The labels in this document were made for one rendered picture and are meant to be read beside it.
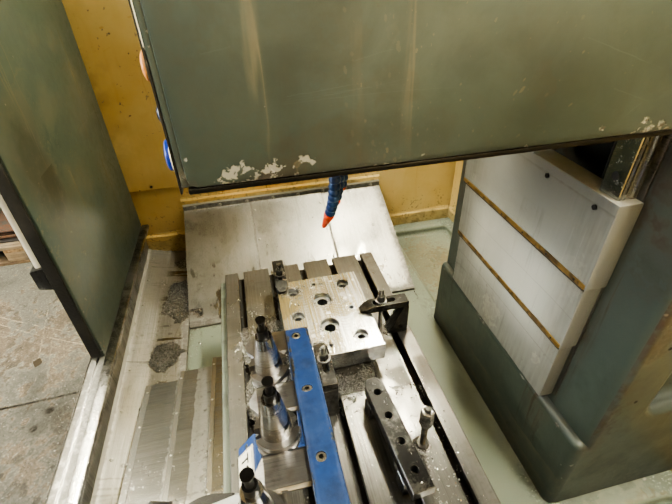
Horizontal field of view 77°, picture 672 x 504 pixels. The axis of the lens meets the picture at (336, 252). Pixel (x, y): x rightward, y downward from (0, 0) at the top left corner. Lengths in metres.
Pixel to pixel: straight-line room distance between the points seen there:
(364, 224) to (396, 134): 1.45
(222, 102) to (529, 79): 0.29
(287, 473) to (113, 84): 1.50
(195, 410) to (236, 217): 0.89
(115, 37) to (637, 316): 1.67
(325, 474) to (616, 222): 0.59
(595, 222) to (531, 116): 0.38
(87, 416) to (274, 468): 0.79
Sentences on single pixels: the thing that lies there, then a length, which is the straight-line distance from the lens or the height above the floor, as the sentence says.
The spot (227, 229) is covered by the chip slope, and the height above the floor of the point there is 0.80.
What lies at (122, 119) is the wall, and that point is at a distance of 1.83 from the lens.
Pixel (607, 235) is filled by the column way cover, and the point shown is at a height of 1.36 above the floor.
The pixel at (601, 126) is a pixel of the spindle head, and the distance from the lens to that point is 0.56.
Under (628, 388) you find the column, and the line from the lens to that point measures 0.99.
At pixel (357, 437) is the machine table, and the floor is 0.90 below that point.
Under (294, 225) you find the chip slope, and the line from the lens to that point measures 1.84.
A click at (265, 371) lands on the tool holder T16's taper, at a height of 1.24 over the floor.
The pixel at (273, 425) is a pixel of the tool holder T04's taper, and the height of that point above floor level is 1.26.
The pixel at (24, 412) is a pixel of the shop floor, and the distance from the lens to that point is 2.62.
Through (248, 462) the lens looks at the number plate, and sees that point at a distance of 0.94.
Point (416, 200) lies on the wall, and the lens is 2.14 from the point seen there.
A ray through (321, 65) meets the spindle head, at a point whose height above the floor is 1.68.
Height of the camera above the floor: 1.76
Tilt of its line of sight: 36 degrees down
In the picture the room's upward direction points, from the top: 2 degrees counter-clockwise
